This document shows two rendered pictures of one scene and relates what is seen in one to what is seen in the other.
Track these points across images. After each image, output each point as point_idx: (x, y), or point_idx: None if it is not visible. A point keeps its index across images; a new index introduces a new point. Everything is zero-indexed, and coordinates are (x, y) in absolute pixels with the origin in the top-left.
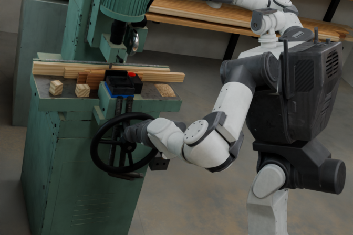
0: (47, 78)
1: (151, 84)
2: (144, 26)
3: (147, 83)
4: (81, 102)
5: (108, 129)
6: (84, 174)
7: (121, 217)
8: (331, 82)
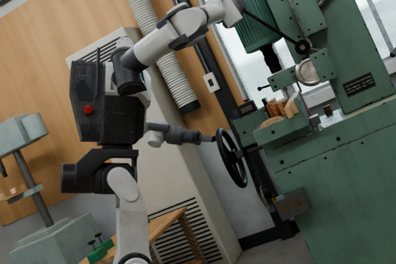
0: None
1: (283, 116)
2: (297, 53)
3: (284, 115)
4: None
5: (225, 139)
6: None
7: None
8: (70, 94)
